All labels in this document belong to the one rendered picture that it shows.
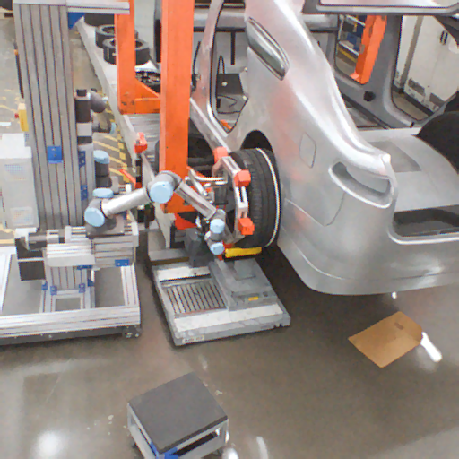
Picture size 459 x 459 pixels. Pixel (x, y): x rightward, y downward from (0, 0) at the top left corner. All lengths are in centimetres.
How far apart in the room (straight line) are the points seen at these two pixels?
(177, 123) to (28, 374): 184
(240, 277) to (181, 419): 135
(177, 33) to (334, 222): 154
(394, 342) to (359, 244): 140
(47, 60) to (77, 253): 107
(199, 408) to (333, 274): 98
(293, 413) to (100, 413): 112
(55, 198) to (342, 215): 170
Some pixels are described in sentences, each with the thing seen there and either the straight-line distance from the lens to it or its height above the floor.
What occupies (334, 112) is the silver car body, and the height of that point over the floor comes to 169.
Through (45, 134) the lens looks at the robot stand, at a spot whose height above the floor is 134.
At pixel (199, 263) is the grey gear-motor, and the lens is 423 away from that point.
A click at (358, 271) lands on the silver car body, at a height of 98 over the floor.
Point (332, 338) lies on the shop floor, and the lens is 391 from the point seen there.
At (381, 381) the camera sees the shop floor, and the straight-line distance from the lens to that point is 374.
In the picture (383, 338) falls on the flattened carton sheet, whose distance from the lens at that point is 403.
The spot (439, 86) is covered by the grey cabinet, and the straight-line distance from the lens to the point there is 819.
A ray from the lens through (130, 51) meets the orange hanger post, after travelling 550.
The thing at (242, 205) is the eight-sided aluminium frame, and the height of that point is 97.
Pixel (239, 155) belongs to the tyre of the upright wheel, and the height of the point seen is 117.
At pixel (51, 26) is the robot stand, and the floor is 192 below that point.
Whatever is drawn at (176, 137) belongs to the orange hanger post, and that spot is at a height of 113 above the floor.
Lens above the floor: 263
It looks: 33 degrees down
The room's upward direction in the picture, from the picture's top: 6 degrees clockwise
